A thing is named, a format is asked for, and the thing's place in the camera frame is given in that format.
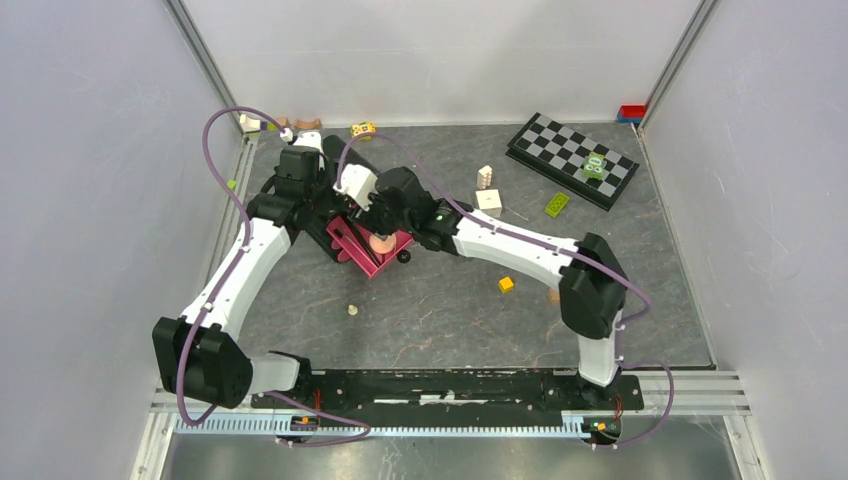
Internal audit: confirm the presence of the white cube box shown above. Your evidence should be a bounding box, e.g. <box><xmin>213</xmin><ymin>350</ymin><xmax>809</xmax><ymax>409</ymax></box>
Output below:
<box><xmin>475</xmin><ymin>189</ymin><xmax>503</xmax><ymax>218</ymax></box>

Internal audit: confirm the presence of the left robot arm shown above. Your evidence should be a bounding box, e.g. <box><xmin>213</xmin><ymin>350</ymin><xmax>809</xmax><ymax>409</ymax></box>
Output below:
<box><xmin>152</xmin><ymin>145</ymin><xmax>332</xmax><ymax>408</ymax></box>

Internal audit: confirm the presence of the pink top drawer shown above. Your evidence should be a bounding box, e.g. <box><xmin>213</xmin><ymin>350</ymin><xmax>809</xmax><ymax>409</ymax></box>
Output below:
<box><xmin>325</xmin><ymin>216</ymin><xmax>413</xmax><ymax>279</ymax></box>

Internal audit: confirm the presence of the red blue bricks stack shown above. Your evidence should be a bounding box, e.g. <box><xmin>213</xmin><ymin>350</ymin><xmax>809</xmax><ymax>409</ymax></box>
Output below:
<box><xmin>616</xmin><ymin>104</ymin><xmax>647</xmax><ymax>125</ymax></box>

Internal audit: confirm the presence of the black makeup organizer box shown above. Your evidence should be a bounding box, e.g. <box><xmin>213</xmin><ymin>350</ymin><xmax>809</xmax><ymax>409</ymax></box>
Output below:
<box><xmin>306</xmin><ymin>135</ymin><xmax>380</xmax><ymax>263</ymax></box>

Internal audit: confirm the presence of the white stacked block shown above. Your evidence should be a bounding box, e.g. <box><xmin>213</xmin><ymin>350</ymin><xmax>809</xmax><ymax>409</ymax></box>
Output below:
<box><xmin>476</xmin><ymin>165</ymin><xmax>493</xmax><ymax>190</ymax></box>

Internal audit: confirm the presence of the beige makeup sponge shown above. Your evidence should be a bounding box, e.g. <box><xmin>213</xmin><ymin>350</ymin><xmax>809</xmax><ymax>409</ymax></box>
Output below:
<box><xmin>368</xmin><ymin>234</ymin><xmax>397</xmax><ymax>255</ymax></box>

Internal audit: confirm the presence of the green lego brick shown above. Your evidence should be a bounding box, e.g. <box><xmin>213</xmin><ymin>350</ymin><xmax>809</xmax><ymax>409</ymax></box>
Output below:
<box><xmin>544</xmin><ymin>192</ymin><xmax>570</xmax><ymax>218</ymax></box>

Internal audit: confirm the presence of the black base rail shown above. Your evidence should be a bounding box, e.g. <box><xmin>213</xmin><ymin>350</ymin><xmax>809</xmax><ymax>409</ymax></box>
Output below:
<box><xmin>286</xmin><ymin>368</ymin><xmax>645</xmax><ymax>428</ymax></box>

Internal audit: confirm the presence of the brown wooden cube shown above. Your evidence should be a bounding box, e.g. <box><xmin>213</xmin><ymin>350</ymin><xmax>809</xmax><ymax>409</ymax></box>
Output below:
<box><xmin>546</xmin><ymin>288</ymin><xmax>561</xmax><ymax>305</ymax></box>

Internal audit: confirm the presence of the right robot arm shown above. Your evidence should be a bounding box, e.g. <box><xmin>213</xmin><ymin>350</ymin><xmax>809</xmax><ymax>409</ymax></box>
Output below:
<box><xmin>335</xmin><ymin>165</ymin><xmax>626</xmax><ymax>408</ymax></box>

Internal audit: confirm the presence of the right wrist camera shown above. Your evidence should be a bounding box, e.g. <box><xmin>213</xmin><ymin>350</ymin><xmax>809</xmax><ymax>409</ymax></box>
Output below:
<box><xmin>333</xmin><ymin>164</ymin><xmax>378</xmax><ymax>211</ymax></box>

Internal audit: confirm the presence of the yellow cube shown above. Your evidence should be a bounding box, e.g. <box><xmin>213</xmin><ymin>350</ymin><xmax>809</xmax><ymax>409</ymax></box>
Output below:
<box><xmin>498</xmin><ymin>277</ymin><xmax>515</xmax><ymax>294</ymax></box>

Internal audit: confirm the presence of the yellow toy block face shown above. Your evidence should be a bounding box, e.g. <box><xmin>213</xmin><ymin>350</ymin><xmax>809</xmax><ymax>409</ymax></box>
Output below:
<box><xmin>350</xmin><ymin>122</ymin><xmax>376</xmax><ymax>141</ymax></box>

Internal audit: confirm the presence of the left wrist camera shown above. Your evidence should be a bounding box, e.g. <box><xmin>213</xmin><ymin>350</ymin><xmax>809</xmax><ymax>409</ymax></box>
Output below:
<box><xmin>279</xmin><ymin>128</ymin><xmax>323</xmax><ymax>152</ymax></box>

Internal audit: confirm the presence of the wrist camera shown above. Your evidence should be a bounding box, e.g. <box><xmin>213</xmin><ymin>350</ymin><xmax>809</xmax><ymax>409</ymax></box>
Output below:
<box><xmin>279</xmin><ymin>128</ymin><xmax>323</xmax><ymax>152</ymax></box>
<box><xmin>333</xmin><ymin>164</ymin><xmax>378</xmax><ymax>211</ymax></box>

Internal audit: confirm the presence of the white corner block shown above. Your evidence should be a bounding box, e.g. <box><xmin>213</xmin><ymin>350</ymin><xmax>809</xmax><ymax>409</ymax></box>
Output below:
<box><xmin>238</xmin><ymin>113</ymin><xmax>263</xmax><ymax>134</ymax></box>

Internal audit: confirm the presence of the green toy monster block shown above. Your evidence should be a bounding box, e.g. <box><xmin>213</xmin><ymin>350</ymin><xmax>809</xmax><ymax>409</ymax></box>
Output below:
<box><xmin>582</xmin><ymin>152</ymin><xmax>606</xmax><ymax>180</ymax></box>

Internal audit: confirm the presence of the wooden arch block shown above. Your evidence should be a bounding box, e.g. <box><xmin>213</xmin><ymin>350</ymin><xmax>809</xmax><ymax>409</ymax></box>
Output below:
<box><xmin>293</xmin><ymin>118</ymin><xmax>323</xmax><ymax>130</ymax></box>

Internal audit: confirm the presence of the chessboard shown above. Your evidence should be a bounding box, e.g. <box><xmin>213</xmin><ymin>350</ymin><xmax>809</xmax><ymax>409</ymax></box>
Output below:
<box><xmin>507</xmin><ymin>113</ymin><xmax>639</xmax><ymax>211</ymax></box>

